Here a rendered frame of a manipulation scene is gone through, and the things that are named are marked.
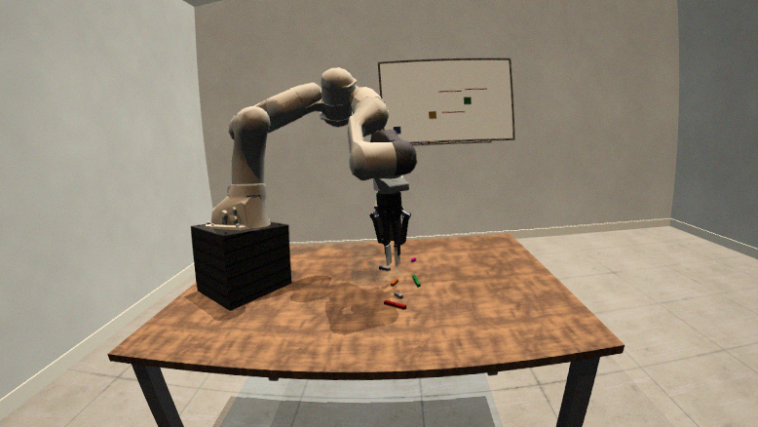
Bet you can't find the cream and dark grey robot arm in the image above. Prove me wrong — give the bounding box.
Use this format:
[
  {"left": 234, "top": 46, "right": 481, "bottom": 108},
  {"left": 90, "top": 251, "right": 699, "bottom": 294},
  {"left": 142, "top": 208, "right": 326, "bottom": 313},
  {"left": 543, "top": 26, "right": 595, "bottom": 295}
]
[{"left": 206, "top": 68, "right": 417, "bottom": 230}]

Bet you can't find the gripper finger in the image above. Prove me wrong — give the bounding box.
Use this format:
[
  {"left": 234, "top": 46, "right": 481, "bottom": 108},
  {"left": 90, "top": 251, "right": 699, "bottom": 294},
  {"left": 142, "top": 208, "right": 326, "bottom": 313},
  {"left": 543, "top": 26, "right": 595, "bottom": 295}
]
[
  {"left": 390, "top": 211, "right": 411, "bottom": 266},
  {"left": 369, "top": 211, "right": 392, "bottom": 266}
]

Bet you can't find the red rod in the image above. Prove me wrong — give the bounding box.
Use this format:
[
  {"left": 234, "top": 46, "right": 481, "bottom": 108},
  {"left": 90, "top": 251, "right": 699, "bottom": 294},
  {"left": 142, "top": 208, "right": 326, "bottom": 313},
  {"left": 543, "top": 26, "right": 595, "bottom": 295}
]
[{"left": 384, "top": 300, "right": 406, "bottom": 310}]

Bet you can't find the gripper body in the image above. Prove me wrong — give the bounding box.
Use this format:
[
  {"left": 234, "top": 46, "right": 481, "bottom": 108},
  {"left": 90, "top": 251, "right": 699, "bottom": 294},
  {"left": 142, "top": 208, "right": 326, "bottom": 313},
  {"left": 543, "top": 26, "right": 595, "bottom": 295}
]
[{"left": 376, "top": 192, "right": 403, "bottom": 221}]

